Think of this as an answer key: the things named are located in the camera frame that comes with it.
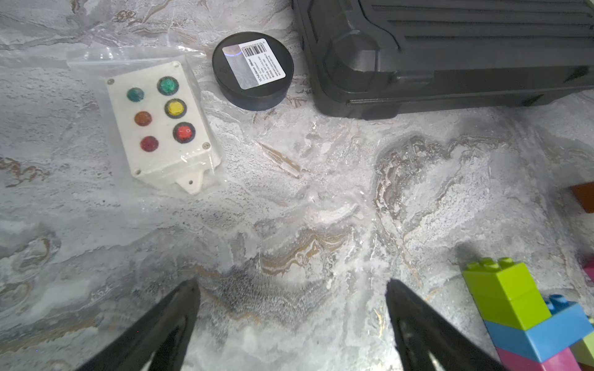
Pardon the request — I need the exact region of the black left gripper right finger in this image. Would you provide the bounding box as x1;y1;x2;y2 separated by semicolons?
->
385;279;505;370

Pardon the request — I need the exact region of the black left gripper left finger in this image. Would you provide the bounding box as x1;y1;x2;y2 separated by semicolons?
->
79;278;200;370

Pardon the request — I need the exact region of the pink lego brick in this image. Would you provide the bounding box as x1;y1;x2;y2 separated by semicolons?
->
496;348;581;371

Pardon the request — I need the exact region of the long blue lego brick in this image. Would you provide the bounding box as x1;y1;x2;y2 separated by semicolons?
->
485;295;593;362

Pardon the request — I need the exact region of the lime green lego brick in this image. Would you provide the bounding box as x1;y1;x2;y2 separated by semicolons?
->
571;332;593;370

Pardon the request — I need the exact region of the magenta lego brick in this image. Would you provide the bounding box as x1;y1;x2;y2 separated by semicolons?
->
583;258;594;282

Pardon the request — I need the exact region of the white button control box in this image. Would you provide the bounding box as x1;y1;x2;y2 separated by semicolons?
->
106;60;221;195

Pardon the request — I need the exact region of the black plastic tool case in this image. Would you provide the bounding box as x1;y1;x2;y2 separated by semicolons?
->
292;0;593;121

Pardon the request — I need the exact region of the black round tape roll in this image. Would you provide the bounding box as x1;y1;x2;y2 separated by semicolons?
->
212;32;294;111

